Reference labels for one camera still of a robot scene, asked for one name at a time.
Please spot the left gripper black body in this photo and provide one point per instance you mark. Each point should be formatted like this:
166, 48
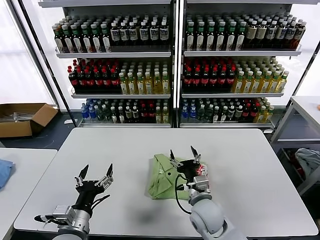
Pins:
88, 190

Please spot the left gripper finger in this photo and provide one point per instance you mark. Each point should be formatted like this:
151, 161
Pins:
84, 171
110, 171

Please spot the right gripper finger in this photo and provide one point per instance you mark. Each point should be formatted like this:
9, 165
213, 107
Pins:
172, 155
194, 152

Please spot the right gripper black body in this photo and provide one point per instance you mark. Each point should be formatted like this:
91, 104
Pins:
188, 168

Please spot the green t-shirt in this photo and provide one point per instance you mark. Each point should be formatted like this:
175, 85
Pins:
162, 185

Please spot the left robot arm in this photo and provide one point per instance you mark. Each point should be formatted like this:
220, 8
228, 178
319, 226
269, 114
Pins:
80, 220

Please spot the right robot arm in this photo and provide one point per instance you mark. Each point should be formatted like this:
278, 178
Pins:
207, 217

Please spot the green clear bottle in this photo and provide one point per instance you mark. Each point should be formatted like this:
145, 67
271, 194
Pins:
100, 113
209, 114
106, 114
200, 114

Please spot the blue water bottle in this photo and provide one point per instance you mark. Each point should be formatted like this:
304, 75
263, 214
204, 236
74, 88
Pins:
92, 113
84, 113
184, 112
192, 112

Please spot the yellow drink bottle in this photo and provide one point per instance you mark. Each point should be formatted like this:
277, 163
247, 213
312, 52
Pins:
165, 116
158, 116
157, 86
281, 84
123, 86
255, 84
260, 115
238, 84
131, 86
140, 86
272, 84
247, 84
264, 84
148, 86
268, 115
165, 86

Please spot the dark bottle white cap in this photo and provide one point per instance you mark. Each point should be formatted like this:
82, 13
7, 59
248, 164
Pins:
121, 116
223, 115
113, 116
216, 115

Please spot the cola bottle red cap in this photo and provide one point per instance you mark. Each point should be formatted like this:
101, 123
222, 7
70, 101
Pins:
195, 79
89, 81
222, 79
151, 113
230, 79
81, 81
73, 81
204, 79
114, 81
253, 112
187, 79
143, 113
106, 81
213, 79
97, 81
245, 112

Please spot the white paper scrap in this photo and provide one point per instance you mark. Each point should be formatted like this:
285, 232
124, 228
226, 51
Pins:
68, 121

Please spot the small dark tea bottle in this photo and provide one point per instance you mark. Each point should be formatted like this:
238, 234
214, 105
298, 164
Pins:
238, 112
231, 112
128, 113
135, 113

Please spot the blue folded cloth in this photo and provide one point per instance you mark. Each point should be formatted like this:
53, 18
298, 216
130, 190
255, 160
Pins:
4, 172

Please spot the brown cardboard box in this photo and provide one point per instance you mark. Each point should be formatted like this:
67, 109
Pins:
14, 129

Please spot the silver metal bars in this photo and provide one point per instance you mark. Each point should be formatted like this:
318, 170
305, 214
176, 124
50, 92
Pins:
17, 116

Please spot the dark storage crate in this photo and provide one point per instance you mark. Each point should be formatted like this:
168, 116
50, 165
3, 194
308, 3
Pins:
285, 156

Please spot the red cloth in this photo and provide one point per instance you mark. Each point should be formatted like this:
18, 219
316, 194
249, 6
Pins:
300, 171

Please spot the white metal shelf rack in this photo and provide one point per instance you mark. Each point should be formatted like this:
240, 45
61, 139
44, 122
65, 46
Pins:
237, 53
112, 54

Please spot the dark bottle green cap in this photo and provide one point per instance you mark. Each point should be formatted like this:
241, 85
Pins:
220, 38
189, 38
200, 38
59, 41
67, 41
240, 38
106, 39
86, 41
96, 39
210, 38
230, 38
76, 41

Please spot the pale grey crumpled cloth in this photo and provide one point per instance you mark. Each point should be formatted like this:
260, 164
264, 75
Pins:
308, 159

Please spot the dark bottle white label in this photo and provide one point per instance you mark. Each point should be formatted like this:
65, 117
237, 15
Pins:
143, 34
153, 34
114, 34
163, 33
133, 34
124, 34

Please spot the dark bottle beige label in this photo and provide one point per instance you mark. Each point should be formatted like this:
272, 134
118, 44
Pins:
250, 34
260, 34

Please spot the dark bottle navy label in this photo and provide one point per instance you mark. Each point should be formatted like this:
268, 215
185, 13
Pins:
280, 34
289, 34
270, 34

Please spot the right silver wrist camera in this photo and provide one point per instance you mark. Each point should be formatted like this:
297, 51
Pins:
201, 183

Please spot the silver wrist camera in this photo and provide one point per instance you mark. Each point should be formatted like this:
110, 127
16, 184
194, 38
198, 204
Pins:
63, 212
201, 183

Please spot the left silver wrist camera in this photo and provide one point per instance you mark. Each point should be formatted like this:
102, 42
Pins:
63, 212

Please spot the grey metal frame table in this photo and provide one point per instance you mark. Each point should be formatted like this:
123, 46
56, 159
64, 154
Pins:
305, 103

